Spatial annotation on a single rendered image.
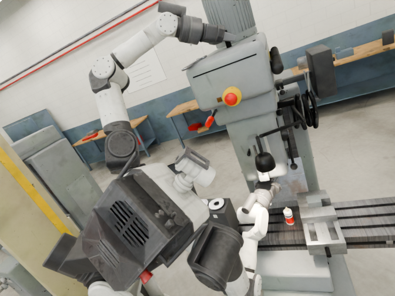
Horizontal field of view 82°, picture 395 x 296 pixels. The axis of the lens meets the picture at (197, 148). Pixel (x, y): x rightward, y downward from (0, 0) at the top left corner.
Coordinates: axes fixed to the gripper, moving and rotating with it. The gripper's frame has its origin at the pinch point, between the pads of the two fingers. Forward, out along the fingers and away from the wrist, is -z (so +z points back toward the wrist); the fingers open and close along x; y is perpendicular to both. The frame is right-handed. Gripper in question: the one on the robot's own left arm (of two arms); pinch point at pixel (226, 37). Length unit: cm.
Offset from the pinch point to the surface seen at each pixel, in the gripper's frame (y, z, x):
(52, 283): -178, 85, -63
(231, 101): -21.7, 3.2, 23.1
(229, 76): -14.4, 3.8, 19.2
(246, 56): -8.2, 0.9, 22.6
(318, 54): 0.9, -42.8, -1.0
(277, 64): -9.1, -8.9, 24.0
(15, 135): -251, 378, -682
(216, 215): -84, -13, -9
